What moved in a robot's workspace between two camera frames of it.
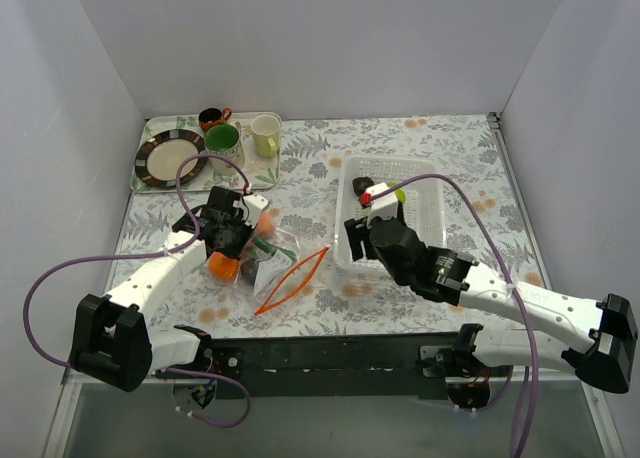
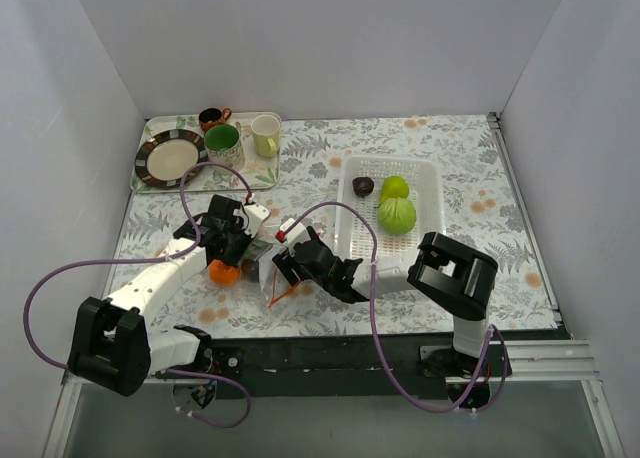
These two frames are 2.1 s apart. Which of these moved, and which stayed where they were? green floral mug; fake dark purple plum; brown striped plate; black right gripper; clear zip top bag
Moved: black right gripper; clear zip top bag
Stayed: fake dark purple plum; brown striped plate; green floral mug
